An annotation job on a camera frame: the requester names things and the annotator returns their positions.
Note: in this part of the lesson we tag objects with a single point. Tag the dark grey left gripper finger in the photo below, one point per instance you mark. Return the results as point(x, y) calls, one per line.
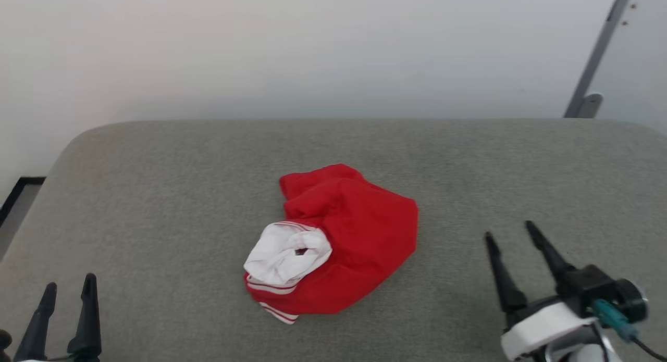
point(35, 325)
point(86, 320)

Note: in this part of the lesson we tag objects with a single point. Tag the pale grey door panel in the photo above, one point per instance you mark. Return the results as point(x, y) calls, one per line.
point(643, 65)

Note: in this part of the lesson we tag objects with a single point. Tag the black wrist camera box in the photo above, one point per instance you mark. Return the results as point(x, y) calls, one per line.
point(586, 289)
point(4, 344)

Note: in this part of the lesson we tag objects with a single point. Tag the silver metal bracket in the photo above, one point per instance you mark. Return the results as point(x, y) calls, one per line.
point(591, 105)

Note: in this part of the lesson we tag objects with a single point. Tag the red white Bulls jersey garment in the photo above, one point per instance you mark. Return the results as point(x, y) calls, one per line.
point(365, 232)

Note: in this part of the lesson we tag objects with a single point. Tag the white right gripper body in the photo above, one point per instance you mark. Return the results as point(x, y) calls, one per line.
point(542, 328)

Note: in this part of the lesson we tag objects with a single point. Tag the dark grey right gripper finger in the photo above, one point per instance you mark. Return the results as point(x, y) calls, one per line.
point(547, 252)
point(503, 278)

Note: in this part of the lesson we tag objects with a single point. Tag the black baseboard strip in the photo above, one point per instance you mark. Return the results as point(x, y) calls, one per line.
point(15, 198)

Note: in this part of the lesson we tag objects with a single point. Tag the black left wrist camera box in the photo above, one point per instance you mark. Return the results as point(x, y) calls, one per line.
point(4, 344)

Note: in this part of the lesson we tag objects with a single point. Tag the teal right camera connector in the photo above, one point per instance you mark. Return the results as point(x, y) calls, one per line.
point(615, 317)

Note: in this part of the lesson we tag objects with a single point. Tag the grey metal frame bar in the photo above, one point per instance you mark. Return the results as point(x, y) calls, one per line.
point(599, 44)

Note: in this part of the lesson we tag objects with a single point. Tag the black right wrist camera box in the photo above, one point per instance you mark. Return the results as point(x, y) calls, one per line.
point(586, 289)

